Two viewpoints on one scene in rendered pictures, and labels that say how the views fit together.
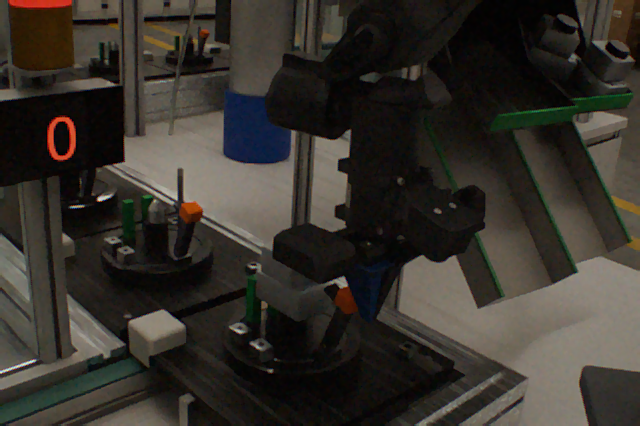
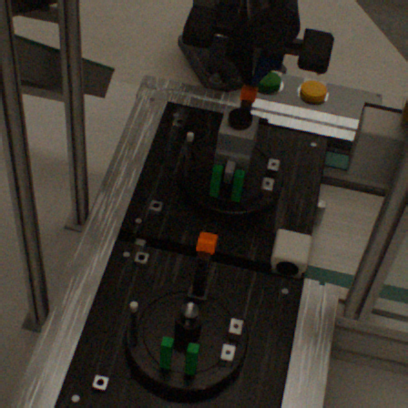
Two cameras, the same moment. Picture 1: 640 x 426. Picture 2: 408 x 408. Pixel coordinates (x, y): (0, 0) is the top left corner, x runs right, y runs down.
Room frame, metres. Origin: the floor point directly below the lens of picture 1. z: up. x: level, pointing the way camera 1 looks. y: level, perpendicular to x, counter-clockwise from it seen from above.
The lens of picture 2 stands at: (1.12, 0.57, 1.81)
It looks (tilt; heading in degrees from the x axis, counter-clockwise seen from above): 51 degrees down; 232
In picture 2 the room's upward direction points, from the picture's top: 7 degrees clockwise
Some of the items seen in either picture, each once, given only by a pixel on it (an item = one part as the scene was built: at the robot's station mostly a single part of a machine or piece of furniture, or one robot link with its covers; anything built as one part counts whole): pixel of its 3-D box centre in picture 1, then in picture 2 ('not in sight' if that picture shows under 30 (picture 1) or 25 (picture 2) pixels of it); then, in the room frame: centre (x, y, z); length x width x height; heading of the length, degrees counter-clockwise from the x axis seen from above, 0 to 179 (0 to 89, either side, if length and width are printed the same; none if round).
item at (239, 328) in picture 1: (240, 334); (267, 187); (0.63, 0.07, 1.00); 0.02 x 0.01 x 0.02; 44
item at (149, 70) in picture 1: (114, 54); not in sight; (1.97, 0.58, 1.01); 0.24 x 0.24 x 0.13; 44
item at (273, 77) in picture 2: not in sight; (267, 83); (0.48, -0.12, 0.96); 0.04 x 0.04 x 0.02
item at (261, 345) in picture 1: (261, 350); (272, 168); (0.60, 0.04, 1.00); 0.02 x 0.01 x 0.02; 44
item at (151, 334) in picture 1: (157, 339); (290, 254); (0.65, 0.16, 0.97); 0.05 x 0.05 x 0.04; 44
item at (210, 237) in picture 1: (156, 229); (188, 323); (0.83, 0.20, 1.01); 0.24 x 0.24 x 0.13; 44
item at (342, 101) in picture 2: not in sight; (309, 107); (0.43, -0.07, 0.93); 0.21 x 0.07 x 0.06; 134
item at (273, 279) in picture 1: (287, 268); (236, 140); (0.65, 0.02, 1.06); 0.08 x 0.04 x 0.07; 45
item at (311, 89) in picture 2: not in sight; (312, 93); (0.43, -0.07, 0.96); 0.04 x 0.04 x 0.02
